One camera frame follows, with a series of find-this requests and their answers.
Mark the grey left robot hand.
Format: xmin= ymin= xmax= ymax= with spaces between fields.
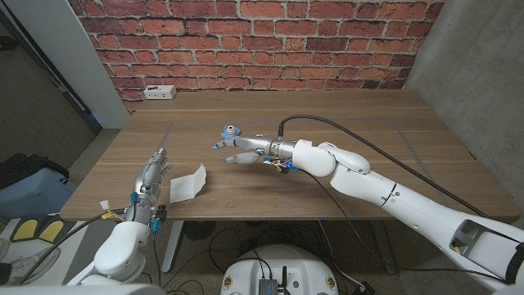
xmin=133 ymin=147 xmax=175 ymax=193

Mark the white table leg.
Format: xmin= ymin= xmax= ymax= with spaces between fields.
xmin=161 ymin=220 xmax=184 ymax=274

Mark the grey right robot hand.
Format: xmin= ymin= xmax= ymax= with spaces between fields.
xmin=210 ymin=134 xmax=283 ymax=166

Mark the yellow tagged wire connector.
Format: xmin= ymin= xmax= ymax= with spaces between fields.
xmin=99 ymin=199 xmax=126 ymax=220

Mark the white power strip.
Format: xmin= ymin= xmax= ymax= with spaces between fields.
xmin=142 ymin=84 xmax=178 ymax=101

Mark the black yellow foot pedal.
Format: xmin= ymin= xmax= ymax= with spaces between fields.
xmin=38 ymin=216 xmax=66 ymax=243
xmin=11 ymin=216 xmax=41 ymax=243

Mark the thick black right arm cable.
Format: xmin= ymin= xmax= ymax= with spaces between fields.
xmin=277 ymin=114 xmax=492 ymax=219

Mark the black floor fan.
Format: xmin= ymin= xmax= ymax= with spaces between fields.
xmin=183 ymin=220 xmax=217 ymax=242

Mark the grey sneaker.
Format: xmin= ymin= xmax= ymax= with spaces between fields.
xmin=0 ymin=245 xmax=61 ymax=287

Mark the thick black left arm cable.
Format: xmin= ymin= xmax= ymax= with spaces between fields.
xmin=18 ymin=211 xmax=126 ymax=284

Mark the grey electronics box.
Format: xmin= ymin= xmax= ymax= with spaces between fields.
xmin=258 ymin=278 xmax=278 ymax=295

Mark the white floor mat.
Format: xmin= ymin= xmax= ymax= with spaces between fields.
xmin=0 ymin=219 xmax=91 ymax=287

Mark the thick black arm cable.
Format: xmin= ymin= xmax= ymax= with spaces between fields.
xmin=277 ymin=114 xmax=492 ymax=219
xmin=18 ymin=211 xmax=126 ymax=284

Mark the grey table leg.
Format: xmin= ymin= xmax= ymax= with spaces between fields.
xmin=370 ymin=219 xmax=397 ymax=275

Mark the white paper shipping label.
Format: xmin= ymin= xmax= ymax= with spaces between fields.
xmin=169 ymin=162 xmax=208 ymax=205

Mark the red brick printed backdrop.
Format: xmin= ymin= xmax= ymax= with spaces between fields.
xmin=67 ymin=0 xmax=445 ymax=114

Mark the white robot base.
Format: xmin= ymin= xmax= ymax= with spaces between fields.
xmin=220 ymin=244 xmax=340 ymax=295

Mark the blue toy camera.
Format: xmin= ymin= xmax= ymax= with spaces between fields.
xmin=220 ymin=125 xmax=242 ymax=142

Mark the black bag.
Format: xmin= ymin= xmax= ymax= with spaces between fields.
xmin=0 ymin=153 xmax=70 ymax=189

